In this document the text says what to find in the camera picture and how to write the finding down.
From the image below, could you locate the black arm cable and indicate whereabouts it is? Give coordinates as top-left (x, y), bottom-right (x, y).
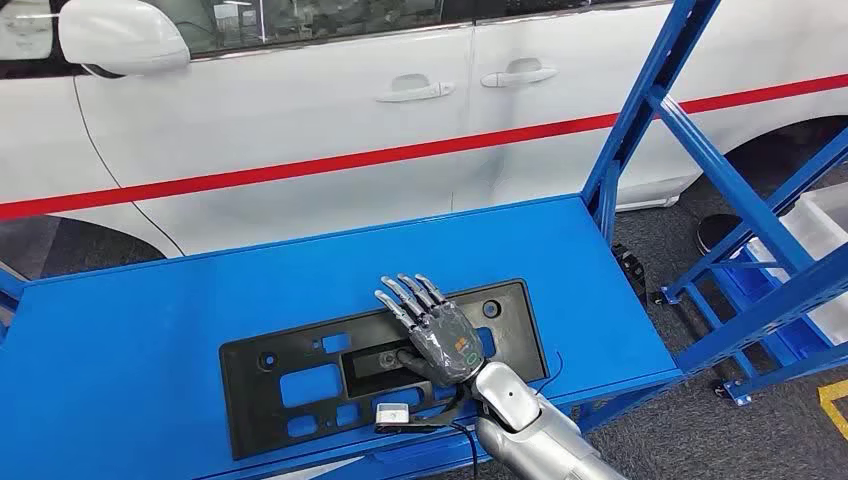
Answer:
top-left (452, 420), bottom-right (481, 480)

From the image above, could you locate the white car with red stripe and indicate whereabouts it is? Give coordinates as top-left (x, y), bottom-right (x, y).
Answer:
top-left (0, 0), bottom-right (848, 281)

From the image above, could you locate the white plastic crate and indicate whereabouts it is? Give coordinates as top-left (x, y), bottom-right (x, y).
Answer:
top-left (780, 182), bottom-right (848, 263)
top-left (747, 235), bottom-right (848, 347)

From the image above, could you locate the blue metal shelf rack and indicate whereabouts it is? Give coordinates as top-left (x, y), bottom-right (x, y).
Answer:
top-left (0, 0), bottom-right (848, 480)
top-left (652, 129), bottom-right (848, 407)

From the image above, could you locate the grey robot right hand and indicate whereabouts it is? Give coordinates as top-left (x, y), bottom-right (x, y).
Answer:
top-left (374, 272), bottom-right (488, 390)

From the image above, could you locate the black plastic panel part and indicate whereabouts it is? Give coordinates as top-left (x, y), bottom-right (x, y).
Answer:
top-left (218, 278), bottom-right (551, 462)

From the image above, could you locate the white car side mirror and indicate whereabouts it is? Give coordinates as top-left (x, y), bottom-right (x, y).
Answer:
top-left (58, 0), bottom-right (191, 77)

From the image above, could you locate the white car door handle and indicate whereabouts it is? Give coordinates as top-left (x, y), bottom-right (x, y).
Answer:
top-left (375, 74), bottom-right (457, 104)
top-left (480, 58), bottom-right (559, 89)

